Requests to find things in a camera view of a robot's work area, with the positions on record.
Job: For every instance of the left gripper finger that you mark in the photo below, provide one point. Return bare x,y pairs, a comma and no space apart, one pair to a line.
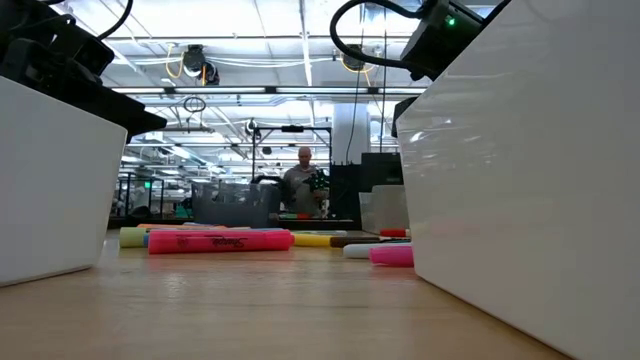
120,112

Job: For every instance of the light grey plastic bin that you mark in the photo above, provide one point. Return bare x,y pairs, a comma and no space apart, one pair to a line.
382,210

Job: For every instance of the white plastic bin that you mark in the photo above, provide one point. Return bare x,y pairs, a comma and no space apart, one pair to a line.
525,200
50,200

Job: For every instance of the red cap small marker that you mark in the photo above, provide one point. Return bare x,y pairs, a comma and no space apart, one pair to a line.
392,232

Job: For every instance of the blue Sharpie highlighter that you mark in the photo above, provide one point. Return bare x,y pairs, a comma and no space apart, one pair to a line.
145,240

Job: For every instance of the brown Expo marker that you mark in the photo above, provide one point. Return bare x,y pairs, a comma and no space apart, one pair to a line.
355,242

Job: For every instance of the pink cap small marker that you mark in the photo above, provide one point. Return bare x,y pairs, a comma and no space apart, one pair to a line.
392,256

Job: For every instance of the dark grey translucent bin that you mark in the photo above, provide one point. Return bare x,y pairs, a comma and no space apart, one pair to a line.
230,205

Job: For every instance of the yellow slim highlighter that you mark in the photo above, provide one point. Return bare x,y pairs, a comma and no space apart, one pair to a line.
315,240

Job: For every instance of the pink Sharpie highlighter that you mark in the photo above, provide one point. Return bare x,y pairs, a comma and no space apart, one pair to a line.
220,242

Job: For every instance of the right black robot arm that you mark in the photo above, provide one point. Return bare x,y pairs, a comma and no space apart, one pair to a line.
450,40

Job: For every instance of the black monitor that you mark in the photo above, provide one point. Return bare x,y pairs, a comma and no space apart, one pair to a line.
370,170

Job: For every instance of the person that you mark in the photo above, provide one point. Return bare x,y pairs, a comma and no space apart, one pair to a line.
300,185

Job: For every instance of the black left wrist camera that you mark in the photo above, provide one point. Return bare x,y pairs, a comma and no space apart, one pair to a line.
85,50

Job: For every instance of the black background rig frame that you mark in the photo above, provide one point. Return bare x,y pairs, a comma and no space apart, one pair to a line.
292,128

